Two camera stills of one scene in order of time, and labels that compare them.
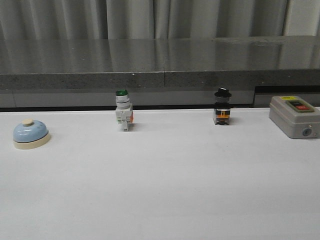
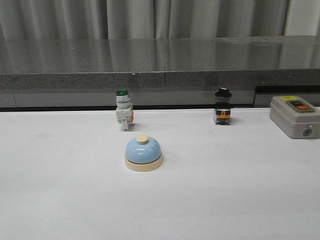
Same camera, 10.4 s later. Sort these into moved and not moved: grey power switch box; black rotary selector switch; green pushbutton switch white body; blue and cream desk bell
Moved: blue and cream desk bell
Not moved: black rotary selector switch; green pushbutton switch white body; grey power switch box
